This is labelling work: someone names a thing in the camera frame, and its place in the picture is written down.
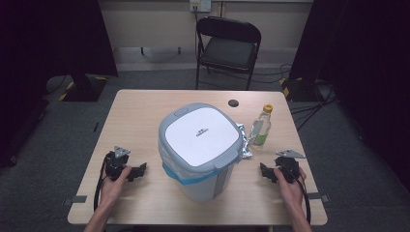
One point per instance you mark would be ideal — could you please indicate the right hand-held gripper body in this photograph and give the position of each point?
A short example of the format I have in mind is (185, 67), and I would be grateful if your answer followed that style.
(288, 166)

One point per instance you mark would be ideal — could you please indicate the white wall outlet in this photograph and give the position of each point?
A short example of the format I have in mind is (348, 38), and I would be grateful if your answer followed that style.
(199, 5)

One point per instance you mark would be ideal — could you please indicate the white grey lidded trash can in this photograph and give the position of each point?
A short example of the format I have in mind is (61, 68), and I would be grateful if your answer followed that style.
(201, 135)

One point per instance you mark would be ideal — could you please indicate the silver foil snack packet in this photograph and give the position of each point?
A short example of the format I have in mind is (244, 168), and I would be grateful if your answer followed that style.
(244, 143)

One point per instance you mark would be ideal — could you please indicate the black stand base striped tape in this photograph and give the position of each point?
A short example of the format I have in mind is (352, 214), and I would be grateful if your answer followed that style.
(83, 90)
(298, 90)

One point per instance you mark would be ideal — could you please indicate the person's left hand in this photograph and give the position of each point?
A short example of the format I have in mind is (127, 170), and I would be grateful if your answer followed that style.
(112, 191)

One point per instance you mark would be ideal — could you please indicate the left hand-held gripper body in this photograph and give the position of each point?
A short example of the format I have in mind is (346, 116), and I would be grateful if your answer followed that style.
(114, 164)

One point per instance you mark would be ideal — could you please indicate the small black floor item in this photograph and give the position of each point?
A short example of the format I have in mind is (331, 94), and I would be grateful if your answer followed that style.
(95, 127)

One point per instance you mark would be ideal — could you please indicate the black folding chair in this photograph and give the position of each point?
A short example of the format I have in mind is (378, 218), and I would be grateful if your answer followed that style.
(228, 51)

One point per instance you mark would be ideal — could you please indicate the black table grommet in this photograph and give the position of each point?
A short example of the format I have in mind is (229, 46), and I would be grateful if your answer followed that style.
(233, 103)

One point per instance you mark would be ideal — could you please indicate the person's right hand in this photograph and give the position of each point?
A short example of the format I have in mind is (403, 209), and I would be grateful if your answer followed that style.
(293, 193)

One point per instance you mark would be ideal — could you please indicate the black curtain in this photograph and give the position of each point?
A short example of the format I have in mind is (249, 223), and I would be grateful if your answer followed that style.
(48, 38)
(364, 64)

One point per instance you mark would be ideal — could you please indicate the grey tape strip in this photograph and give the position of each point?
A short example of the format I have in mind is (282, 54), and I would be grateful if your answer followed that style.
(75, 199)
(319, 196)

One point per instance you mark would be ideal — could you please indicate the clear plastic bottle yellow cap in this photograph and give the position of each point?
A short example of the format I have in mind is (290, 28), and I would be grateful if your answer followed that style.
(260, 129)

